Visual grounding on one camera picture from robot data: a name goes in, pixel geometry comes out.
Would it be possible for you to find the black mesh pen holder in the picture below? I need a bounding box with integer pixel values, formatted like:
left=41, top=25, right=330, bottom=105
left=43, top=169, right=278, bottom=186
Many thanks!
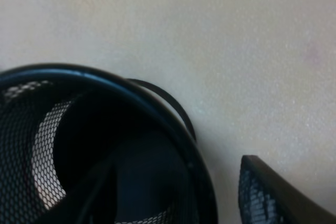
left=1, top=64, right=218, bottom=223

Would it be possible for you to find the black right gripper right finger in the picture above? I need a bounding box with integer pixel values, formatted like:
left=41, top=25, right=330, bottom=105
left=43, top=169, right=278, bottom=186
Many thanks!
left=238, top=155, right=335, bottom=223

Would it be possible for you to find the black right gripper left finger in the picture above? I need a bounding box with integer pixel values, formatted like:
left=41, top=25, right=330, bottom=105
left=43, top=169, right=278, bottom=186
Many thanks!
left=76, top=140, right=184, bottom=223

